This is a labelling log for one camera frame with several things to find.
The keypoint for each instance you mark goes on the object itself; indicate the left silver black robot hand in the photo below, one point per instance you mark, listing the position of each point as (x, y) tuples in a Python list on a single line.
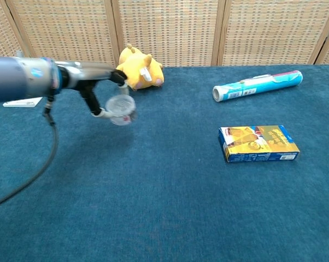
[(82, 72)]

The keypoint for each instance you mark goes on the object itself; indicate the small clear plastic cup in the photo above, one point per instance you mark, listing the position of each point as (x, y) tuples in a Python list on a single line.
[(120, 107)]

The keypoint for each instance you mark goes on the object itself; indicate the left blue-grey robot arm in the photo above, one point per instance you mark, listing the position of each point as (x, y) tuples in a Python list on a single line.
[(14, 79)]

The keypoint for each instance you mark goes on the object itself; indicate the flat white plastic box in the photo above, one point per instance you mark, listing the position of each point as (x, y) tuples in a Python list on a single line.
[(22, 103)]

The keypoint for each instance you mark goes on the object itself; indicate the yellow blue snack box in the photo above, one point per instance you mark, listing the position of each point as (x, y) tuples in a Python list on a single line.
[(258, 143)]

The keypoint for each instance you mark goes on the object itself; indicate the yellow plush toy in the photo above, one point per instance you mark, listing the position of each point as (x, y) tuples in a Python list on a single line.
[(138, 73)]

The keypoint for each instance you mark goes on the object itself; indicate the blue felt table cover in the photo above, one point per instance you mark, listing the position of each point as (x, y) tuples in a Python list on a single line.
[(164, 191)]

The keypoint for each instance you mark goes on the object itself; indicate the blue pink cling film roll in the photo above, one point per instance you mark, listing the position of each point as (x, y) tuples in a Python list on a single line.
[(260, 84)]

